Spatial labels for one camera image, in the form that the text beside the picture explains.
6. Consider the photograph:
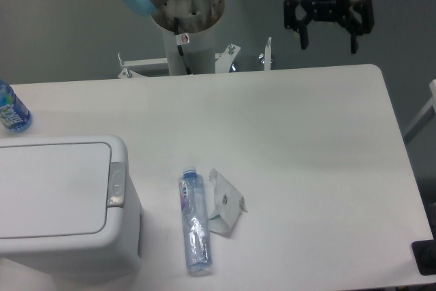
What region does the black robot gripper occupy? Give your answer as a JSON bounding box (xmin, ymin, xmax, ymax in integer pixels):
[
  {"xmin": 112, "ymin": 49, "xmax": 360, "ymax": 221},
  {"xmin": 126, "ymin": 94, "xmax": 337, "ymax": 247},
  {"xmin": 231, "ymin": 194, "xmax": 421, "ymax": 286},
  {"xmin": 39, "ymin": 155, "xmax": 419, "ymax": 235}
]
[{"xmin": 283, "ymin": 0, "xmax": 374, "ymax": 54}]

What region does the grey trash can push button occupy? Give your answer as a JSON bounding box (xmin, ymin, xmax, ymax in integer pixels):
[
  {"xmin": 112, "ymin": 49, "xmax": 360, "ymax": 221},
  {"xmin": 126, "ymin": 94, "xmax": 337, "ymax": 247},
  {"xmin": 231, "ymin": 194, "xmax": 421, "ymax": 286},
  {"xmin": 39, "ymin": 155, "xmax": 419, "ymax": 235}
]
[{"xmin": 107, "ymin": 162, "xmax": 127, "ymax": 208}]

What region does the white trash can lid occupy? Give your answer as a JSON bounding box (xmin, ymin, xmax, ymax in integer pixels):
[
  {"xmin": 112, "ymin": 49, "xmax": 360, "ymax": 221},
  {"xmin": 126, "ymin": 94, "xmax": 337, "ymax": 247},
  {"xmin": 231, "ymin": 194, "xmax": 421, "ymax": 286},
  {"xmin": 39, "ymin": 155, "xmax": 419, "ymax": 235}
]
[{"xmin": 1, "ymin": 143, "xmax": 111, "ymax": 239}]

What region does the white trash can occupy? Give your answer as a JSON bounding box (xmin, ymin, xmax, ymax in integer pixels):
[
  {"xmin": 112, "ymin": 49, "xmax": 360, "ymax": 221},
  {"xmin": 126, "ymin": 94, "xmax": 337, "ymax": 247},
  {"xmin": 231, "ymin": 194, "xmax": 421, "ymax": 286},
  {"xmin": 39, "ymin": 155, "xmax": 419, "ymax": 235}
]
[{"xmin": 1, "ymin": 135, "xmax": 143, "ymax": 280}]

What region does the crumpled white paper wrapper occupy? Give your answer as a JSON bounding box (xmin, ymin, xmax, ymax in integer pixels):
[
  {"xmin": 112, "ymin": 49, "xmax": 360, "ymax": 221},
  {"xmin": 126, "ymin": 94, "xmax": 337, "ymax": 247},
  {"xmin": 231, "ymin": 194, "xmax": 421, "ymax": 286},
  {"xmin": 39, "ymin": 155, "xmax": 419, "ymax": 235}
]
[{"xmin": 208, "ymin": 168, "xmax": 248, "ymax": 238}]

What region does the clear empty plastic bottle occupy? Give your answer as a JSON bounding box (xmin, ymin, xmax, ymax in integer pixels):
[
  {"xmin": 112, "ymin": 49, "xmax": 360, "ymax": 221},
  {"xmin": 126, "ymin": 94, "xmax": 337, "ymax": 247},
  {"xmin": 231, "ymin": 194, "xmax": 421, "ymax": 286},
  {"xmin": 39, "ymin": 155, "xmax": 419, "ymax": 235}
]
[{"xmin": 178, "ymin": 166, "xmax": 213, "ymax": 273}]

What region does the blue labelled water bottle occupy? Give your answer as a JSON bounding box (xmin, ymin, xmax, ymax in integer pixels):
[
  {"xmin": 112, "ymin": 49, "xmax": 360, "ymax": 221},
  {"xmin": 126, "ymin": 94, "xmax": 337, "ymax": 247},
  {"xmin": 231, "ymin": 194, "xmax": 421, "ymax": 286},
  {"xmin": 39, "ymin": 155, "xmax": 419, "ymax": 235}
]
[{"xmin": 1, "ymin": 80, "xmax": 33, "ymax": 133}]

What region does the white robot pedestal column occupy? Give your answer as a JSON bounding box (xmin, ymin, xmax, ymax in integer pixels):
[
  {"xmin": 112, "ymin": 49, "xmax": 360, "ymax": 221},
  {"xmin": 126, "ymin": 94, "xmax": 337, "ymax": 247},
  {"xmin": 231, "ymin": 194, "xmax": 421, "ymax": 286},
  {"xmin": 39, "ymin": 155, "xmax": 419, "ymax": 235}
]
[{"xmin": 151, "ymin": 0, "xmax": 225, "ymax": 59}]

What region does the white frame at right edge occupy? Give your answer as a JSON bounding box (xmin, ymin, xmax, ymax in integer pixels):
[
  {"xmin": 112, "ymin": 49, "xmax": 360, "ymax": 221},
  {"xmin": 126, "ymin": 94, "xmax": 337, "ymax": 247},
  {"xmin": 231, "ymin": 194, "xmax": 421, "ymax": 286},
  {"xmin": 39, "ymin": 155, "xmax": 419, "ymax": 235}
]
[{"xmin": 403, "ymin": 80, "xmax": 435, "ymax": 144}]

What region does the black cable on pedestal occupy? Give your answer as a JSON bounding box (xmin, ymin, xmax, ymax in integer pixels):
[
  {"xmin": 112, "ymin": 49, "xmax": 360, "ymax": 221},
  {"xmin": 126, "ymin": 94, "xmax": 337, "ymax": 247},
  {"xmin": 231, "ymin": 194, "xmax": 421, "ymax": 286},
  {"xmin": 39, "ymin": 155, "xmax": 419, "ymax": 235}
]
[{"xmin": 172, "ymin": 16, "xmax": 191, "ymax": 76}]

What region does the white pedestal base frame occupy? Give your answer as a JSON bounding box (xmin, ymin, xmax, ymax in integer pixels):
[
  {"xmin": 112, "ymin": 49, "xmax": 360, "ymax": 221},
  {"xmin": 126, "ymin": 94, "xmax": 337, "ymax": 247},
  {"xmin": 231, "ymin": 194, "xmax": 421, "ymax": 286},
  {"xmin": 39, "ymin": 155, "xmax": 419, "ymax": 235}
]
[{"xmin": 116, "ymin": 36, "xmax": 275, "ymax": 80}]

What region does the black table clamp mount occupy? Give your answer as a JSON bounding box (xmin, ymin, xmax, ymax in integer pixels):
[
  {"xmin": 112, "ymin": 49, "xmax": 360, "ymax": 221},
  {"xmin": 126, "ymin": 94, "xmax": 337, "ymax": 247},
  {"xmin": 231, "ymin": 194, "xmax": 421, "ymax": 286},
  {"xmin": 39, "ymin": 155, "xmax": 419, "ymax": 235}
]
[{"xmin": 411, "ymin": 239, "xmax": 435, "ymax": 276}]

